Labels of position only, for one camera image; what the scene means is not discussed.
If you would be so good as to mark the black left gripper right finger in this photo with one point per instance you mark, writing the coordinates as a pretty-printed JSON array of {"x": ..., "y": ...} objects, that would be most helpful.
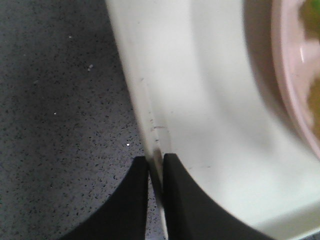
[{"x": 190, "y": 214}]

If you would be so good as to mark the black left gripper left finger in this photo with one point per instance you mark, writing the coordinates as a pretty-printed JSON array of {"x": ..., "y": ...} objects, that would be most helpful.
[{"x": 124, "y": 215}]

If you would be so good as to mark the cream bear serving tray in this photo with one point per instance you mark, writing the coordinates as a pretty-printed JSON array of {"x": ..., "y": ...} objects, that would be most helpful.
[{"x": 201, "y": 80}]

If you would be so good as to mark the pink round plate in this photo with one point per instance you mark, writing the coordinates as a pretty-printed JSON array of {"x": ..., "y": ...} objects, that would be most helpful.
[{"x": 296, "y": 60}]

